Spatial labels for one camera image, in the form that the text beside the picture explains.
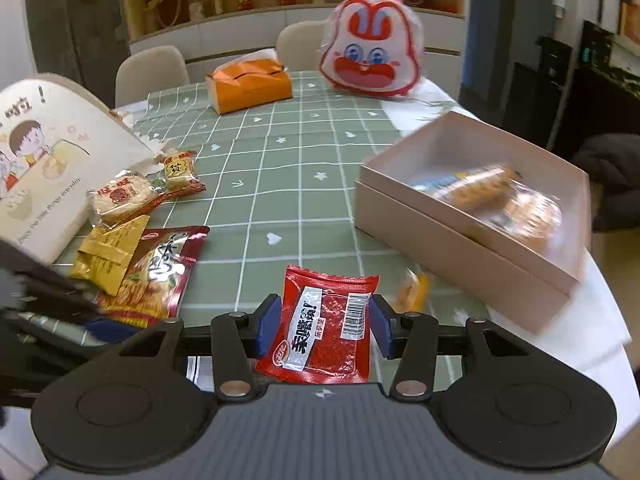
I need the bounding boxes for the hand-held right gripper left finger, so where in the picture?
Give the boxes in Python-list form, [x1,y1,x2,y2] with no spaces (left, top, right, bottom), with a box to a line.
[117,294,283,402]

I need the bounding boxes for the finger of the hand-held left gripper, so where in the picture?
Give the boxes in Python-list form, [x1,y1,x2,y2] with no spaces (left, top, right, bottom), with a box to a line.
[15,310,138,350]

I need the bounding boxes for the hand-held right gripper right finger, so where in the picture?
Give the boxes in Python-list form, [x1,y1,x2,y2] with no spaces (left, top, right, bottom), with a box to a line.
[367,294,538,402]

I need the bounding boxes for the beige cardboard box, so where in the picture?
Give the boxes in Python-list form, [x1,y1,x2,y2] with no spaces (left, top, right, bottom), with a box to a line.
[354,111,593,336]

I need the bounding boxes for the round rice cracker packet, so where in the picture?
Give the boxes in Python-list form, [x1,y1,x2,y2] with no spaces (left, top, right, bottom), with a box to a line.
[86,170,166,226]

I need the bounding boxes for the snack packets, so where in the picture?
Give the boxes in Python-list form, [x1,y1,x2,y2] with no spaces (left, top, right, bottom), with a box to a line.
[415,164,516,211]

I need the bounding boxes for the round orange cracker packet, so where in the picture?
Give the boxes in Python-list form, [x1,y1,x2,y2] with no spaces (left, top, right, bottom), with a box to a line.
[492,187,563,253]

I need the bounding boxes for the orange snack packet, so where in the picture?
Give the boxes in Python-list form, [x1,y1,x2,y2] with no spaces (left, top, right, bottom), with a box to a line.
[392,267,431,316]

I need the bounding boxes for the large red noodle packet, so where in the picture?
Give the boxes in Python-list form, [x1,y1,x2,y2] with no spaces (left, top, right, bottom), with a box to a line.
[97,225,211,328]

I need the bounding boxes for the green checkered tablecloth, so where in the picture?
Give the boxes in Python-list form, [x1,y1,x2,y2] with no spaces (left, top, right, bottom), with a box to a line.
[50,70,496,396]

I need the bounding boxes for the small yellow red snack packet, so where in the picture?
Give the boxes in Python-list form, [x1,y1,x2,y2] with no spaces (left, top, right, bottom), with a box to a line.
[159,150,207,196]

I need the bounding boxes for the orange tissue box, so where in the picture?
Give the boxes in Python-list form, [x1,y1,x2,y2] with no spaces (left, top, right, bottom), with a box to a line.
[206,52,293,115]

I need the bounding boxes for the beige dining chair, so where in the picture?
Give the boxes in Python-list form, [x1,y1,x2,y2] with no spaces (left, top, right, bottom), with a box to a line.
[276,20,341,72]
[115,45,191,106]

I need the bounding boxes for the black jacket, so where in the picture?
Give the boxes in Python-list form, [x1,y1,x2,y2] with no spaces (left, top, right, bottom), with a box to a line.
[572,132,640,233]

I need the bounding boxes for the rabbit face bag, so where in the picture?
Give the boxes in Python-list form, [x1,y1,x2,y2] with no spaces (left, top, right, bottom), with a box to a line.
[319,0,426,97]

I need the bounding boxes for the black cabinet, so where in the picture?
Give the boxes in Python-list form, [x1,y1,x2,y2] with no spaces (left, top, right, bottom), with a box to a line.
[512,20,640,161]

